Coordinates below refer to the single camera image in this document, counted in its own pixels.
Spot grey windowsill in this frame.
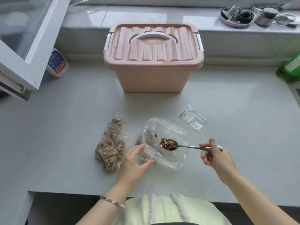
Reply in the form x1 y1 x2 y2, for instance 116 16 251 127
61 5 300 33

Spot metal cup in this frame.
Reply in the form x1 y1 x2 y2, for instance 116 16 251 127
254 7 279 27

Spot white bottle with blue label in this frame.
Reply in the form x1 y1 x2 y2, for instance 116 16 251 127
46 48 70 78

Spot walnut pieces in spoon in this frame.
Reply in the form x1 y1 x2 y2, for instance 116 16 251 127
161 138 177 150

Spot walnut filled zip bag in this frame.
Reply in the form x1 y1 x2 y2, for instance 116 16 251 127
103 124 123 144
99 147 119 172
113 138 126 160
110 112 126 133
95 136 110 161

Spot green liquid bottle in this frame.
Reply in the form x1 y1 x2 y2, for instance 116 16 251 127
276 53 300 84

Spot person's right forearm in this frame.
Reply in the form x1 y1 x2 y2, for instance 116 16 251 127
220 173 300 225

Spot small clear zip bag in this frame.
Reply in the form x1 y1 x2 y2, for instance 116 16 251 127
137 144 184 171

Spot crumpled dark wrappers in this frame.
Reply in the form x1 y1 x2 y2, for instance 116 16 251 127
220 5 242 23

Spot person's left hand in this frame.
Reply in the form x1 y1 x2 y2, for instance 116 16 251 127
116 143 155 187

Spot silver link bracelet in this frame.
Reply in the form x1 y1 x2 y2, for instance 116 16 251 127
100 195 125 208

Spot metal spoon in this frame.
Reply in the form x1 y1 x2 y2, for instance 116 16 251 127
160 138 223 153

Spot pink ribbed box lid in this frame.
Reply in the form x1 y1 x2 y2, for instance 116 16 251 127
104 22 205 71

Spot white window sash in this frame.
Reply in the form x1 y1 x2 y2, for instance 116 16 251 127
0 0 71 101

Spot white twisted cord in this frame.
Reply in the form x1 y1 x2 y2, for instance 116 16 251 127
170 193 190 225
149 194 156 225

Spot white lid handle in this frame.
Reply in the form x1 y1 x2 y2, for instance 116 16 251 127
130 32 177 45

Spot crumpled foil piece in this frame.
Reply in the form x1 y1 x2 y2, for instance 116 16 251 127
275 12 298 28

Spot person's right hand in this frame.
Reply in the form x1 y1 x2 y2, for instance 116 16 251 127
199 138 242 186

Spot person's left forearm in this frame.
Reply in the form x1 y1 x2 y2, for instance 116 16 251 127
79 179 135 225

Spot pink plastic storage box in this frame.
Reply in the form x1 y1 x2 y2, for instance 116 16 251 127
104 22 205 93

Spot large clear bag of walnuts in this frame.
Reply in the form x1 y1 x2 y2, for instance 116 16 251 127
135 117 188 153

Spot pink plate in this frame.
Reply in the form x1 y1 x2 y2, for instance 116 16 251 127
219 7 255 28

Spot empty small zip bag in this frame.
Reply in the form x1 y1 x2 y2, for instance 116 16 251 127
179 105 207 132

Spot pale yellow sweater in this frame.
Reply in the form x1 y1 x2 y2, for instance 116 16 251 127
112 194 233 225

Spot black cup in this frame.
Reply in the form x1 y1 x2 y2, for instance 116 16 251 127
238 8 254 24

